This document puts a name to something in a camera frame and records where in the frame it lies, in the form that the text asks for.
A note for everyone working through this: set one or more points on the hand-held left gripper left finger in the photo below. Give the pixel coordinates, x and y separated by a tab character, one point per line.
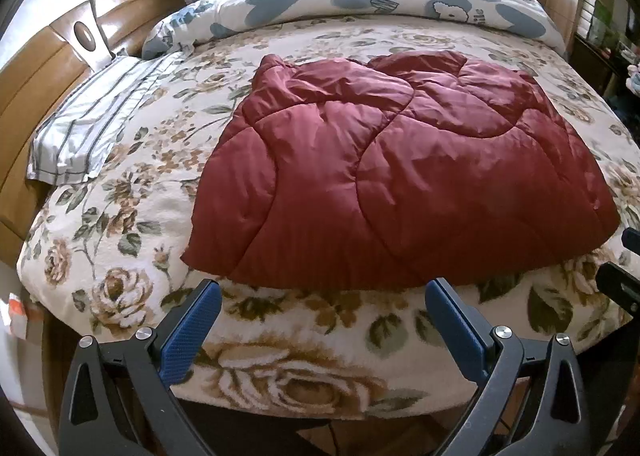
192	331

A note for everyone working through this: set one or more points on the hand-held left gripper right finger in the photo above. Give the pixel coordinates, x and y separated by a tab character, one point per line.
455	331

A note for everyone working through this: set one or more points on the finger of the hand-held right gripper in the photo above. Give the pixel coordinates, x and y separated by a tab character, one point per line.
622	283
633	240

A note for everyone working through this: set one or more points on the red quilted jacket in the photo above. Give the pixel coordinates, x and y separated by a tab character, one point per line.
390	171

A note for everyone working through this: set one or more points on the floral blanket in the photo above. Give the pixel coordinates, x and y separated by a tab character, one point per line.
150	216

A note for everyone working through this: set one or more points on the white soft toy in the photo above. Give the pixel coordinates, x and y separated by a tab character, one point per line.
634	78

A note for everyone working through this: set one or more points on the orange and white box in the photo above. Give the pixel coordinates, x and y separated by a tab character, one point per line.
16	316

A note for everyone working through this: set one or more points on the dark shelf with clutter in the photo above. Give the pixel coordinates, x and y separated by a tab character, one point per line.
607	31

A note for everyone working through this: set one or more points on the striped pillow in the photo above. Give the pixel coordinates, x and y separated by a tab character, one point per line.
95	126

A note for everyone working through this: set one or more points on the wooden headboard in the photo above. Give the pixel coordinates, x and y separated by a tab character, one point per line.
35	86

